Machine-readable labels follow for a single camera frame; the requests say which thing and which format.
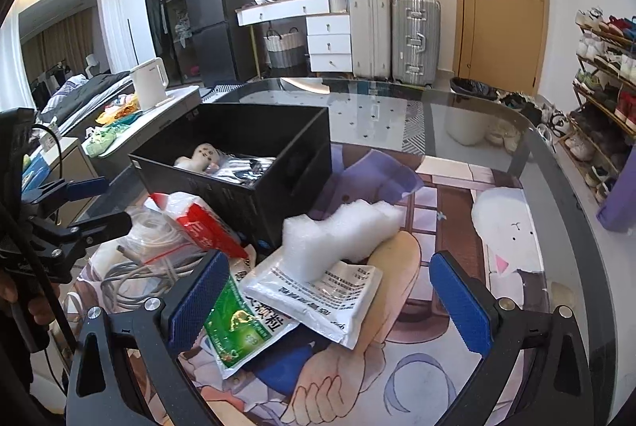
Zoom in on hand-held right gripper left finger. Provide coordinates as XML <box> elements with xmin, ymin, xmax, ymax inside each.
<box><xmin>64</xmin><ymin>250</ymin><xmax>232</xmax><ymax>426</ymax></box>

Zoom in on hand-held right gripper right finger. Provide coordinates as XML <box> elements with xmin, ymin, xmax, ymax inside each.
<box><xmin>430</xmin><ymin>251</ymin><xmax>604</xmax><ymax>426</ymax></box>

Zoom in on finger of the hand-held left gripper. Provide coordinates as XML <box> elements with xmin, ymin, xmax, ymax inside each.
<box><xmin>22</xmin><ymin>176</ymin><xmax>109</xmax><ymax>211</ymax></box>
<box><xmin>30</xmin><ymin>211</ymin><xmax>134</xmax><ymax>283</ymax></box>

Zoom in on green medicine packet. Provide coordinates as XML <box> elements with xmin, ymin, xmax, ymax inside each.
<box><xmin>204</xmin><ymin>257</ymin><xmax>300</xmax><ymax>380</ymax></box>

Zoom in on white cable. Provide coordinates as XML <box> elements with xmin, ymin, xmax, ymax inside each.
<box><xmin>116</xmin><ymin>210</ymin><xmax>214</xmax><ymax>298</ymax></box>

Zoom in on red and white packet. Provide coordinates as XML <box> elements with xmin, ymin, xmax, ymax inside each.
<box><xmin>149</xmin><ymin>192</ymin><xmax>249</xmax><ymax>259</ymax></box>

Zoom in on white medicine packet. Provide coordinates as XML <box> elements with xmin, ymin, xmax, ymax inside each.
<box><xmin>245</xmin><ymin>250</ymin><xmax>383</xmax><ymax>350</ymax></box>

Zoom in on white foam piece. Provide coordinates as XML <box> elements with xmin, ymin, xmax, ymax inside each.
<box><xmin>282</xmin><ymin>201</ymin><xmax>405</xmax><ymax>284</ymax></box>

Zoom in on black storage box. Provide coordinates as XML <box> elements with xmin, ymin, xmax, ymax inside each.
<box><xmin>128</xmin><ymin>103</ymin><xmax>333</xmax><ymax>250</ymax></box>

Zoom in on person's left hand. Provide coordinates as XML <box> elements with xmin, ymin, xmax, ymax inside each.
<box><xmin>0</xmin><ymin>269</ymin><xmax>53</xmax><ymax>327</ymax></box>

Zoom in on white plastic bag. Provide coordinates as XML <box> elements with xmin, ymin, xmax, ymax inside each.
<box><xmin>74</xmin><ymin>242</ymin><xmax>150</xmax><ymax>312</ymax></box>

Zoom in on pile of colourful cloths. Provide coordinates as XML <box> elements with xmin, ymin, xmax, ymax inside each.
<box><xmin>82</xmin><ymin>93</ymin><xmax>145</xmax><ymax>157</ymax></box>

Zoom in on printed table mat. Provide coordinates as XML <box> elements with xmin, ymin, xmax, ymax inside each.
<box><xmin>70</xmin><ymin>143</ymin><xmax>564</xmax><ymax>426</ymax></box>

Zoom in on bed with dark clothing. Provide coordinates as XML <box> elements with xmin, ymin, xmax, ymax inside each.
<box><xmin>40</xmin><ymin>71</ymin><xmax>135</xmax><ymax>130</ymax></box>

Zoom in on brown curtain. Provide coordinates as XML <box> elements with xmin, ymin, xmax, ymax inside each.
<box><xmin>20</xmin><ymin>11</ymin><xmax>100</xmax><ymax>80</ymax></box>

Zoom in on white plush doll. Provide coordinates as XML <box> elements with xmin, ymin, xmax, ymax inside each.
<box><xmin>174</xmin><ymin>143</ymin><xmax>223</xmax><ymax>172</ymax></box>

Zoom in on white electric kettle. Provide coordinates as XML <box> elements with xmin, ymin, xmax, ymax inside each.
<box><xmin>130</xmin><ymin>57</ymin><xmax>170</xmax><ymax>111</ymax></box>

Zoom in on silver foil packets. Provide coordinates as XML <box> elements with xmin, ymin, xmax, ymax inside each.
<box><xmin>211</xmin><ymin>153</ymin><xmax>277</xmax><ymax>184</ymax></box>

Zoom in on white trash bin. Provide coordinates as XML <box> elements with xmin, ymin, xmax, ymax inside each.
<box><xmin>444</xmin><ymin>78</ymin><xmax>498</xmax><ymax>147</ymax></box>

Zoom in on shoes on floor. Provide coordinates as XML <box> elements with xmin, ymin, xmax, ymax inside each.
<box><xmin>484</xmin><ymin>91</ymin><xmax>572</xmax><ymax>155</ymax></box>

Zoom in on black refrigerator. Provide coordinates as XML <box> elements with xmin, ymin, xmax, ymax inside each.
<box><xmin>181</xmin><ymin>0</ymin><xmax>258</xmax><ymax>85</ymax></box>

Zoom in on woven laundry basket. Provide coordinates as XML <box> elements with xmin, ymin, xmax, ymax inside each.
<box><xmin>263</xmin><ymin>27</ymin><xmax>309</xmax><ymax>70</ymax></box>

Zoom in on shoe rack with shoes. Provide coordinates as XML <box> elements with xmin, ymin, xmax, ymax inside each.
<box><xmin>566</xmin><ymin>8</ymin><xmax>636</xmax><ymax>204</ymax></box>

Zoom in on silver suitcase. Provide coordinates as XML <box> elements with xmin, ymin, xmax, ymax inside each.
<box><xmin>392</xmin><ymin>0</ymin><xmax>442</xmax><ymax>87</ymax></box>

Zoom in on white suitcase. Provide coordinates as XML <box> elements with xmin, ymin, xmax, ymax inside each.
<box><xmin>348</xmin><ymin>0</ymin><xmax>393</xmax><ymax>80</ymax></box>

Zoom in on white dressing table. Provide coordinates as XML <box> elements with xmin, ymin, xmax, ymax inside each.
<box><xmin>236</xmin><ymin>0</ymin><xmax>352</xmax><ymax>74</ymax></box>

